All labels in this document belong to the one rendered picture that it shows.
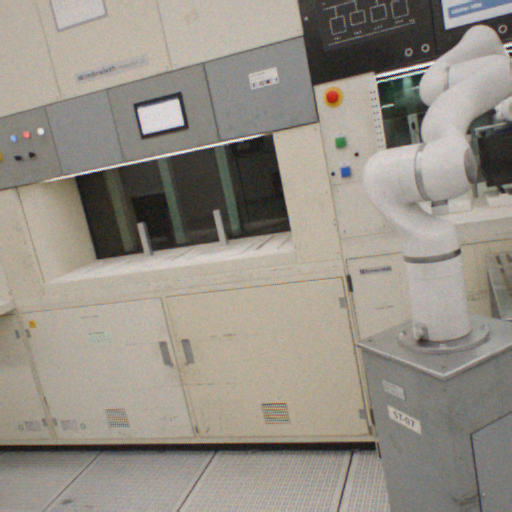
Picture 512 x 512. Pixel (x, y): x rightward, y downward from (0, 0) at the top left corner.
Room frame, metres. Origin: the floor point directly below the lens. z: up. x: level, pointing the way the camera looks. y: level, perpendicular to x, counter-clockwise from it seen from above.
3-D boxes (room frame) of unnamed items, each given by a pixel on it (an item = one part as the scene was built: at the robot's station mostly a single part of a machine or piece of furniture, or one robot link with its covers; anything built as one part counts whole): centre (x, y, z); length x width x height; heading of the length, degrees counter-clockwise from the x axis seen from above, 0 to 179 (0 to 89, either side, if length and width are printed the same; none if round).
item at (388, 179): (1.18, -0.35, 1.07); 0.19 x 0.12 x 0.24; 48
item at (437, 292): (1.15, -0.38, 0.85); 0.19 x 0.19 x 0.18
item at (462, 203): (2.08, -0.73, 0.89); 0.22 x 0.21 x 0.04; 159
